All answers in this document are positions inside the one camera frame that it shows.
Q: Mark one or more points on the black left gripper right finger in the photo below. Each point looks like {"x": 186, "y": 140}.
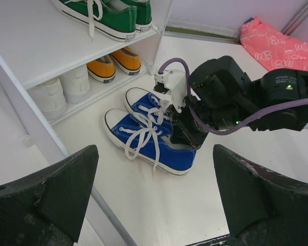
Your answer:
{"x": 261, "y": 206}

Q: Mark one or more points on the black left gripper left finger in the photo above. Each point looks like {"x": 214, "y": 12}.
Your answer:
{"x": 48, "y": 207}

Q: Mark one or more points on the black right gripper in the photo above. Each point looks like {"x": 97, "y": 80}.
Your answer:
{"x": 185, "y": 129}

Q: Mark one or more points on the blue canvas sneaker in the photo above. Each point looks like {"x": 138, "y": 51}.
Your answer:
{"x": 138, "y": 136}
{"x": 146, "y": 103}

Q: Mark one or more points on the orange canvas sneaker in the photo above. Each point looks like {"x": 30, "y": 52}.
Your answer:
{"x": 102, "y": 69}
{"x": 127, "y": 60}

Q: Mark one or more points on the white sneaker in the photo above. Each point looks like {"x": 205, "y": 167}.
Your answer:
{"x": 49, "y": 98}
{"x": 76, "y": 85}

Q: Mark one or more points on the green canvas sneaker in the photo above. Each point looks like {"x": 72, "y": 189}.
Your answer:
{"x": 117, "y": 22}
{"x": 144, "y": 18}

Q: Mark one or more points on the white plastic shoe cabinet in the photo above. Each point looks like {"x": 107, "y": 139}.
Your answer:
{"x": 37, "y": 43}

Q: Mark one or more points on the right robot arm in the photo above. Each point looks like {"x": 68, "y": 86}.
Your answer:
{"x": 225, "y": 98}

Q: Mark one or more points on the pink patterned plastic bag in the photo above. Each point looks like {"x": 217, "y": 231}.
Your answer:
{"x": 272, "y": 49}

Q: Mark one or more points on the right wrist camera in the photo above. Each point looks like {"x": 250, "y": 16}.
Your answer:
{"x": 173, "y": 83}

